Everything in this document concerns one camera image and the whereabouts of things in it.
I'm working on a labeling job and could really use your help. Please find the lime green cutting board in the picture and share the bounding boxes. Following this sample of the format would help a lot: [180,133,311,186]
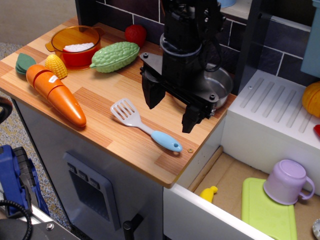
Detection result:
[241,177,298,240]

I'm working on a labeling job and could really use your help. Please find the teal cabinet side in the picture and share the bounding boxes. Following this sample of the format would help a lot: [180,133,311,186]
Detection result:
[301,0,320,78]

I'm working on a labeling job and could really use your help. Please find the silver metal pan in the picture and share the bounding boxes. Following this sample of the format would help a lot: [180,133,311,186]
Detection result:
[172,62,235,110]

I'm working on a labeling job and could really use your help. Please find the silver round object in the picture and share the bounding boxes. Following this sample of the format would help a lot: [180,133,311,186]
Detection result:
[312,219,320,240]

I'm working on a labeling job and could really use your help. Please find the white dish rack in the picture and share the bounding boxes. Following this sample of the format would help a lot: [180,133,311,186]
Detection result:
[221,70,320,194]

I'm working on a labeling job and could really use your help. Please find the light blue bowl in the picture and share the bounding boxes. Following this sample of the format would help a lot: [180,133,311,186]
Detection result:
[217,0,236,8]

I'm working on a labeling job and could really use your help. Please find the purple plastic cup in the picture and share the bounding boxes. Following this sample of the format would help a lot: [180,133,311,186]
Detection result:
[263,159,315,205]

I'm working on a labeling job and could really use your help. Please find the orange toy pumpkin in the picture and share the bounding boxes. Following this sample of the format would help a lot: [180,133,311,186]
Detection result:
[302,81,320,118]

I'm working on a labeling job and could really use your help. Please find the blue black clamp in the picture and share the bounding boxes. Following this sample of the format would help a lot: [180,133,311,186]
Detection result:
[0,145,50,216]

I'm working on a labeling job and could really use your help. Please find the grey oven door panel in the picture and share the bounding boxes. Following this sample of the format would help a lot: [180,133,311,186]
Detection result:
[63,152,120,232]

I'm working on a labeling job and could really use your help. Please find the red toy strawberry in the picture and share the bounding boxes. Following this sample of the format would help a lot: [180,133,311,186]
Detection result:
[124,24,147,48]

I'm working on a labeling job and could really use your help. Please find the yellow toy piece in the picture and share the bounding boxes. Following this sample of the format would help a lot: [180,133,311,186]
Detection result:
[199,186,218,203]

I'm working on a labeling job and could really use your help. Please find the black braided cable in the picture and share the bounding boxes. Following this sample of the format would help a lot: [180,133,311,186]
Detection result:
[0,199,34,240]

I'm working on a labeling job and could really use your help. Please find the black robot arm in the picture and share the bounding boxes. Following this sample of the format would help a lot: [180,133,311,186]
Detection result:
[140,0,226,133]

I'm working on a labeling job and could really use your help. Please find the green toy bitter gourd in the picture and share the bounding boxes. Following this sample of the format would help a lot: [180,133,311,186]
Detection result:
[89,41,140,73]

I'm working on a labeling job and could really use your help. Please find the red toy piece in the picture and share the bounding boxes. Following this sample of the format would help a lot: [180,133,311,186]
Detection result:
[313,124,320,137]

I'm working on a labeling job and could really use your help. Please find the white rice red bowl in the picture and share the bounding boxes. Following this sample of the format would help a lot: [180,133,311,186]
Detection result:
[62,42,97,68]

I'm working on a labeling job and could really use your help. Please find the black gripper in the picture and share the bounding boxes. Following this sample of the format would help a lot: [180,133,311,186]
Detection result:
[140,35,216,133]

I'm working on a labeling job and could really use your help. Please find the yellow toy corn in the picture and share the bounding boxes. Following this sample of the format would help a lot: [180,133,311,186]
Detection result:
[44,54,68,79]

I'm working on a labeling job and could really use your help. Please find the orange toy carrot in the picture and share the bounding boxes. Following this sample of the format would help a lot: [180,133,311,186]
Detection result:
[26,64,87,128]

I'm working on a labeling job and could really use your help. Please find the green toy leaves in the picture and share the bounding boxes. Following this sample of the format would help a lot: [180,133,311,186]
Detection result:
[15,53,36,75]

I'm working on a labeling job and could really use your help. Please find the orange transparent pot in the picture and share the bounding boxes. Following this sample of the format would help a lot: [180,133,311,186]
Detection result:
[45,25,105,70]

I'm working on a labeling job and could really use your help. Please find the black oven door handle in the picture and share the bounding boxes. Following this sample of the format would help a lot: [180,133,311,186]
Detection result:
[122,213,144,240]

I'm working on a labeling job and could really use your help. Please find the white spatula blue handle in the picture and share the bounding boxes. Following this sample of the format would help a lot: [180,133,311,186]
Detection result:
[110,98,183,153]

